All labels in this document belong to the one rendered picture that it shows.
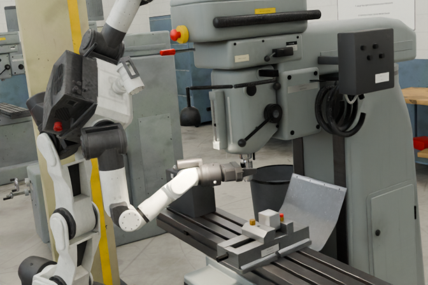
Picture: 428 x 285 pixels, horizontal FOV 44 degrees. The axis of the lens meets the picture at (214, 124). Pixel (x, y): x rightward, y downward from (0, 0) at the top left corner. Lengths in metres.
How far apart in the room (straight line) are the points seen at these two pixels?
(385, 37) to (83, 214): 1.38
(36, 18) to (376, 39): 2.17
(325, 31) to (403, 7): 4.64
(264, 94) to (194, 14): 0.39
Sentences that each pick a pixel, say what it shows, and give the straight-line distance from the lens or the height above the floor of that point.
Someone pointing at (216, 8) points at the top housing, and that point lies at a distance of 1.73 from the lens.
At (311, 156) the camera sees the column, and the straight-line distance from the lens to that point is 2.28.
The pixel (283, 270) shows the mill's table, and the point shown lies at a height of 0.95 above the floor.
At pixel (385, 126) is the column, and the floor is 1.33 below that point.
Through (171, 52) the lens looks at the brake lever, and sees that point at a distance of 1.89.
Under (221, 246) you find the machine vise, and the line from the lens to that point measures 1.90.
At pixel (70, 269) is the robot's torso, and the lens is 2.42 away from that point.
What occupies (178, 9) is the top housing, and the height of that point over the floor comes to 1.84.
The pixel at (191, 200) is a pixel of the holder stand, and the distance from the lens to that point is 2.36.
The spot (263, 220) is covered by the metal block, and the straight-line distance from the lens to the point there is 1.96.
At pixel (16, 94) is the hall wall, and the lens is 10.86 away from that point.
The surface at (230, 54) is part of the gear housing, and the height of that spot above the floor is 1.68.
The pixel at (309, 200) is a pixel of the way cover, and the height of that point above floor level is 1.02.
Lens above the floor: 1.79
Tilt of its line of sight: 11 degrees down
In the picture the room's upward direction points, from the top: 5 degrees counter-clockwise
